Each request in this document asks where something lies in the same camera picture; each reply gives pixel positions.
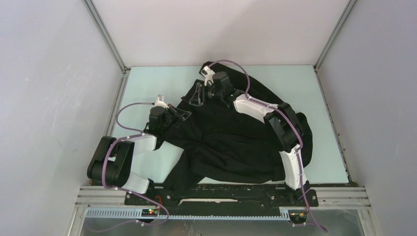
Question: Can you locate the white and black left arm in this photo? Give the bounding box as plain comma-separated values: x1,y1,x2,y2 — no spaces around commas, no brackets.
87,104,192,205

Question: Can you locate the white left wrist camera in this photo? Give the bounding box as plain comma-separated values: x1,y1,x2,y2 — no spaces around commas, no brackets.
153,94,169,109

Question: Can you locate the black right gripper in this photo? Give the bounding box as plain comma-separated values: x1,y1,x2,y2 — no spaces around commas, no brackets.
189,83,224,106

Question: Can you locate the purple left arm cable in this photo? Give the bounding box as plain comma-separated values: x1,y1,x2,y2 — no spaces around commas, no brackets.
86,102,170,233

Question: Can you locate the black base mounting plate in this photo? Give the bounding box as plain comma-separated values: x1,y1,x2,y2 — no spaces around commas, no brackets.
124,184,319,217

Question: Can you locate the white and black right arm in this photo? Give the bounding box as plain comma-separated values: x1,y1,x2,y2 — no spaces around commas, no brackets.
188,67,307,206

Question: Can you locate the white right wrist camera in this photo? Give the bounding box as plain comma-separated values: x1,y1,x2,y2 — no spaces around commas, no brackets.
200,66,215,86

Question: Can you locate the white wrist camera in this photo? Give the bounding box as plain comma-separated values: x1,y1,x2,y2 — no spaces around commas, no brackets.
153,94,169,109
200,66,215,86

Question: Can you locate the black jacket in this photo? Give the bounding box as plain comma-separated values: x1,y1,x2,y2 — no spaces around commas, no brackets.
163,61,313,194

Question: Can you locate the aluminium frame rail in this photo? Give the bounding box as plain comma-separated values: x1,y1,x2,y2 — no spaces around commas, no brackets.
66,184,381,236

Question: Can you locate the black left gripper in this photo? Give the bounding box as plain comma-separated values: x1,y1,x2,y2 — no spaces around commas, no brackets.
160,104,191,133

